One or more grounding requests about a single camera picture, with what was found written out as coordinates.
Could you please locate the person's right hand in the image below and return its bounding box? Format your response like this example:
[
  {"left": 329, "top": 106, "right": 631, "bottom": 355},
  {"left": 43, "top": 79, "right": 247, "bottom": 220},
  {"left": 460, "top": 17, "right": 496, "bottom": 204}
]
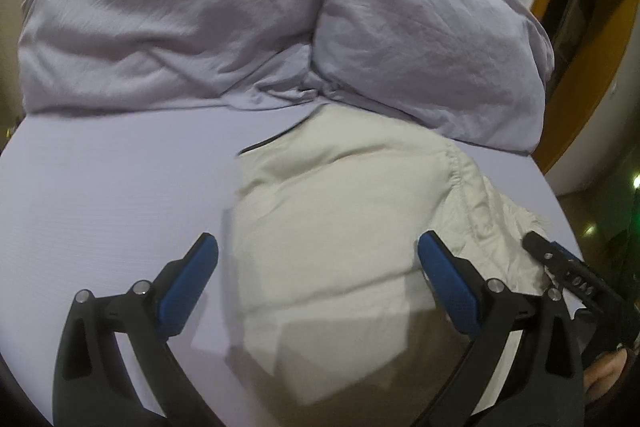
[{"left": 584, "top": 348, "right": 630, "bottom": 409}]

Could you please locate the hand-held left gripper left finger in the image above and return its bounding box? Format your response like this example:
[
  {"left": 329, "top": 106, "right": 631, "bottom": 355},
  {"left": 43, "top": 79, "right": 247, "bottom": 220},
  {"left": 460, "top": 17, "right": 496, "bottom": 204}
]
[{"left": 52, "top": 233, "right": 221, "bottom": 427}]

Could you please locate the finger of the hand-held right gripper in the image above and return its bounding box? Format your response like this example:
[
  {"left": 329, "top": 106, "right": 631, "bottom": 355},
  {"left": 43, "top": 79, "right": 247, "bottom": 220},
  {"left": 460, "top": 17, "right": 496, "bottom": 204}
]
[{"left": 522, "top": 231, "right": 622, "bottom": 309}]

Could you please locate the cream quilted puffer jacket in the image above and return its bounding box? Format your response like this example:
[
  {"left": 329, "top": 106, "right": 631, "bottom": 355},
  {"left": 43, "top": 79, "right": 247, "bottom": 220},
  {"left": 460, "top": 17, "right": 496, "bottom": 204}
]
[{"left": 222, "top": 107, "right": 586, "bottom": 427}]

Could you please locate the lavender pillow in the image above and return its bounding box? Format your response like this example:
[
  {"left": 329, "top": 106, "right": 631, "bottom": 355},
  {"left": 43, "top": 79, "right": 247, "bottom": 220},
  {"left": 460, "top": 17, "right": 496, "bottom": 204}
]
[
  {"left": 19, "top": 0, "right": 333, "bottom": 115},
  {"left": 227, "top": 0, "right": 557, "bottom": 154}
]

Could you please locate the orange wooden frame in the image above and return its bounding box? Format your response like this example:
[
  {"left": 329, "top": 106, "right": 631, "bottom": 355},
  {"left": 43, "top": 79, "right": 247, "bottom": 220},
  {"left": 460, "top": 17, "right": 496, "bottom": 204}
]
[{"left": 425, "top": 0, "right": 640, "bottom": 195}]

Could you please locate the bed with lavender sheet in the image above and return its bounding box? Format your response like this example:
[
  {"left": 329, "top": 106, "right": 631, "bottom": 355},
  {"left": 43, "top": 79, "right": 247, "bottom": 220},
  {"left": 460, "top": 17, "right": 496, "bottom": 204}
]
[{"left": 0, "top": 104, "right": 583, "bottom": 427}]

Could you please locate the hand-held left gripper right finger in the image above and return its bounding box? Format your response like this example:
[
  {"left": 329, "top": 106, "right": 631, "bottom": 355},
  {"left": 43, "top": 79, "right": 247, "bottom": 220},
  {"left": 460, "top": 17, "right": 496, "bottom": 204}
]
[{"left": 417, "top": 231, "right": 587, "bottom": 427}]

